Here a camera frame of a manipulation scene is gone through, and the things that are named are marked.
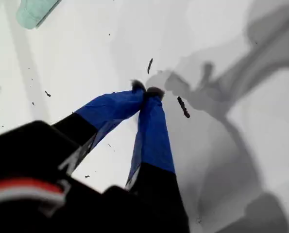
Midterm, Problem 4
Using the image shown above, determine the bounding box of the dark debris scrap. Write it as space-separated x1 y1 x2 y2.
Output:
146 57 154 75
177 96 191 119

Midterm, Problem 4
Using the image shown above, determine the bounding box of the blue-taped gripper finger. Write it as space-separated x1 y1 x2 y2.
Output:
51 79 146 156
124 86 191 233

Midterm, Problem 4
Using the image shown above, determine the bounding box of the pale green T-shirt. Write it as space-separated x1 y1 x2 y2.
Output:
15 0 63 30

